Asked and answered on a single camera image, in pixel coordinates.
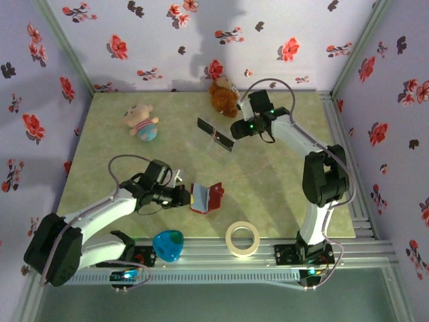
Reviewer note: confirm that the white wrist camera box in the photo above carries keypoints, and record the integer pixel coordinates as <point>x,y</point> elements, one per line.
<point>246,110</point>
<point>176,177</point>

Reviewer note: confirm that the beige masking tape roll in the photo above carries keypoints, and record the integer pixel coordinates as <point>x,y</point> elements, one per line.
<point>231,246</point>

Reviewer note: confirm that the card stack with VIP print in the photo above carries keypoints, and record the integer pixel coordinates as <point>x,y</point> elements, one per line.
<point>224,141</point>

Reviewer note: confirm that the red leather card holder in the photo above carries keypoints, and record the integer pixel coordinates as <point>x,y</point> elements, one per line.
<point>207,198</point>

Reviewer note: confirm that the pink doll plush striped shirt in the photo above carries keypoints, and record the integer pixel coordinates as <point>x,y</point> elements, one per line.
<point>142,124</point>

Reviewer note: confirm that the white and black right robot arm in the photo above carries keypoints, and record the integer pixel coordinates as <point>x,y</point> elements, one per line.
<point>325,174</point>

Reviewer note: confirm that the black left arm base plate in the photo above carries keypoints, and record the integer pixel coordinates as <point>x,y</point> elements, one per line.
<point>145,256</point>

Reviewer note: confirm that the black card stack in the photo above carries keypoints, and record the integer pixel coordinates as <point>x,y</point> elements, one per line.
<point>205,125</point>

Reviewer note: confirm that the long aluminium frame rail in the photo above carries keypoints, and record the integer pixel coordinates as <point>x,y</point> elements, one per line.
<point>204,255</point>

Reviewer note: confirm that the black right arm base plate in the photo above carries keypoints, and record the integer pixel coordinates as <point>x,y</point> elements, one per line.
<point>285,255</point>

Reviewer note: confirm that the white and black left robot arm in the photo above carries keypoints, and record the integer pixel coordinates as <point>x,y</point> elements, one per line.
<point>97,211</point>

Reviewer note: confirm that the brown teddy bear plush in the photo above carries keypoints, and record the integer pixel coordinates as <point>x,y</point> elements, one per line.
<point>223,97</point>

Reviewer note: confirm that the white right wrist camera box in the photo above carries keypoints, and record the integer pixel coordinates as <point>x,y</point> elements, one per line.
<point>246,110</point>

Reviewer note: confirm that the aluminium corner post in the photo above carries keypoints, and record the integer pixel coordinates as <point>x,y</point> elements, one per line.
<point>67,50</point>
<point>360,47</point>

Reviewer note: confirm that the blue translucent plastic toy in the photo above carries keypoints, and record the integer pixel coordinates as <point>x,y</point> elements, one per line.
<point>167,245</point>

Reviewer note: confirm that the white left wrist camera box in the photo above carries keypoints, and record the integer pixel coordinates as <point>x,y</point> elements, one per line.
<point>176,177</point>

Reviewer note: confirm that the short aluminium frame rail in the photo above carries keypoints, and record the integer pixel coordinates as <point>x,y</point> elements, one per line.
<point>359,214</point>

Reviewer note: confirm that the clear acrylic card stand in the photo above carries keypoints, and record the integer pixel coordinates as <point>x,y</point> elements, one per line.
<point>214,142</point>

